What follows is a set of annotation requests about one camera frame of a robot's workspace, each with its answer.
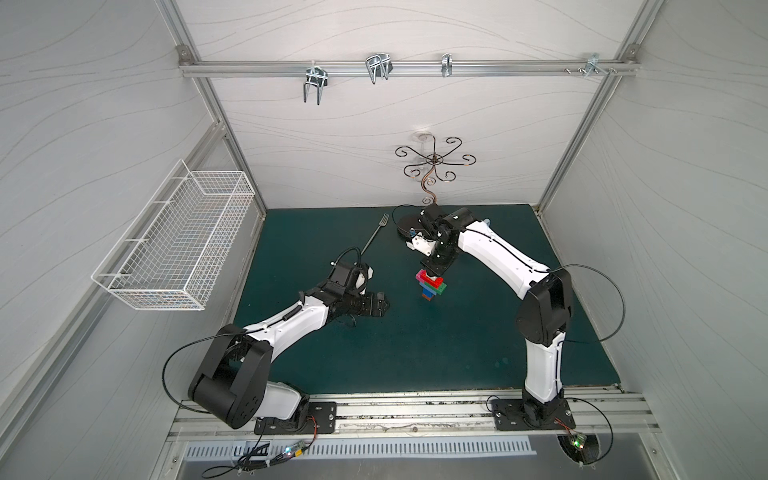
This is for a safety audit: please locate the red long lego brick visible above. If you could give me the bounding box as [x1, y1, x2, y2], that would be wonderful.
[420, 269, 444, 286]

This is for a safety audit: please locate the green long lego brick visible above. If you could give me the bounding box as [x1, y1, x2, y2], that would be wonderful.
[420, 282, 447, 296]

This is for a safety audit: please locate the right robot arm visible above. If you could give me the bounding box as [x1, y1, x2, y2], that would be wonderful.
[397, 204, 574, 429]

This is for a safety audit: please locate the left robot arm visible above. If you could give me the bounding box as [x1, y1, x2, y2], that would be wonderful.
[161, 260, 389, 431]

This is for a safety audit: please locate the silver metal fork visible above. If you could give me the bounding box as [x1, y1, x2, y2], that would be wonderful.
[360, 213, 390, 257]

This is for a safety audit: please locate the brown metal mug tree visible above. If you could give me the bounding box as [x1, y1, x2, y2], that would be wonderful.
[394, 133, 477, 240]

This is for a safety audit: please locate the green table mat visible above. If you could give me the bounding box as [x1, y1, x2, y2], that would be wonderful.
[230, 203, 622, 395]

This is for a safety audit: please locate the small metal hook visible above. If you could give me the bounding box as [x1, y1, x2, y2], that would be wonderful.
[441, 53, 453, 78]

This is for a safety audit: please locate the metal double hook middle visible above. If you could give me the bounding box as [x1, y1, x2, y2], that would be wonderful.
[365, 53, 393, 85]

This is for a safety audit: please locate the metal double hook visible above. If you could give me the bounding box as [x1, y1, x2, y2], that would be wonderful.
[303, 65, 329, 105]
[365, 53, 393, 85]

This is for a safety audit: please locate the metal double hook left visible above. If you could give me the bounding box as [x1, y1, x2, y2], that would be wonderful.
[303, 65, 329, 105]

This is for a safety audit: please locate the white vent strip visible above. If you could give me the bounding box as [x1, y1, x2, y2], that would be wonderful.
[184, 435, 537, 466]

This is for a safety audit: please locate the metal hook right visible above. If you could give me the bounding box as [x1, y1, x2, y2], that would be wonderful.
[564, 53, 618, 78]

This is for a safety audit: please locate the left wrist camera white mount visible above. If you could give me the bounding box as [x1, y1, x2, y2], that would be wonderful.
[356, 265, 373, 293]

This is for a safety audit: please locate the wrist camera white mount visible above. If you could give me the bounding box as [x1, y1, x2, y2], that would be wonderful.
[356, 265, 373, 293]
[406, 233, 435, 256]

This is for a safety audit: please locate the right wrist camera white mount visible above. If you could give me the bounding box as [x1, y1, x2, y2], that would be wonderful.
[406, 233, 435, 256]

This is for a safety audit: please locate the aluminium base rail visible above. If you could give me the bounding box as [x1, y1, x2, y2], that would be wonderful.
[167, 389, 661, 442]

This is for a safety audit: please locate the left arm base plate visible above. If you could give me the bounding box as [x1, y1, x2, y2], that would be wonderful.
[254, 400, 337, 435]

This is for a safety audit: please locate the white wire basket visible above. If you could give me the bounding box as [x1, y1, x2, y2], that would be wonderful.
[91, 160, 255, 311]

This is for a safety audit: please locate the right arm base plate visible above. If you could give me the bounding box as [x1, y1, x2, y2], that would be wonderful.
[486, 396, 576, 431]

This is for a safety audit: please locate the aluminium top rail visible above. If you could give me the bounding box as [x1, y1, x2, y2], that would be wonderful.
[179, 58, 641, 78]

